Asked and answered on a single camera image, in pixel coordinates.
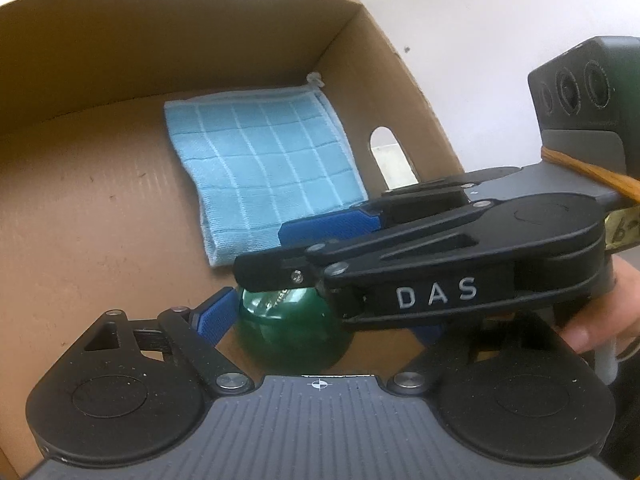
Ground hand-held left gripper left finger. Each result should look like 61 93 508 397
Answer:
82 286 254 397

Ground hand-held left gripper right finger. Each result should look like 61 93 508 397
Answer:
392 310 576 397

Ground person's right hand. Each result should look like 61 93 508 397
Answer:
559 255 640 356

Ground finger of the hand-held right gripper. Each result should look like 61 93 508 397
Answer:
277 166 523 249
232 194 521 292

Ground orange rubber band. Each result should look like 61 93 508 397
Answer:
541 144 640 206

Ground brown cardboard box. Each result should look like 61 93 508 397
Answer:
0 0 468 478

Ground light blue checked cloth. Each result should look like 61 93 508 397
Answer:
164 72 370 267

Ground green glass ashtray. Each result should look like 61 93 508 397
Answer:
234 282 355 375

